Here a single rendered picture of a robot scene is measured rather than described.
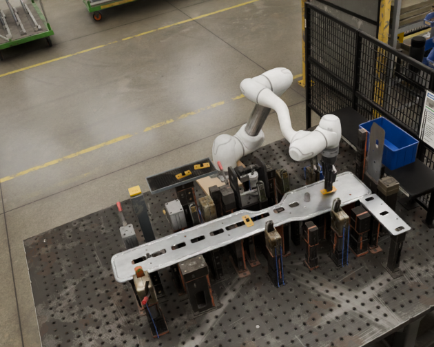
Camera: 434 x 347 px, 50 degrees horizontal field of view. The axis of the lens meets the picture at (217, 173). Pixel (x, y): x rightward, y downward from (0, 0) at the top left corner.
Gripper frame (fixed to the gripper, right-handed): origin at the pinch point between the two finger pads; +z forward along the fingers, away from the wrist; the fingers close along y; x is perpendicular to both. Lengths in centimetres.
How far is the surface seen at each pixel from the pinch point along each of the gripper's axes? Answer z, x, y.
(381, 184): 0.1, 23.6, 12.6
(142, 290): 0, -106, 24
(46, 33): 80, -139, -607
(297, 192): 5.5, -14.0, -7.5
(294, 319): 36, -43, 43
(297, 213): 5.5, -22.1, 6.9
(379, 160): -9.1, 26.5, 4.7
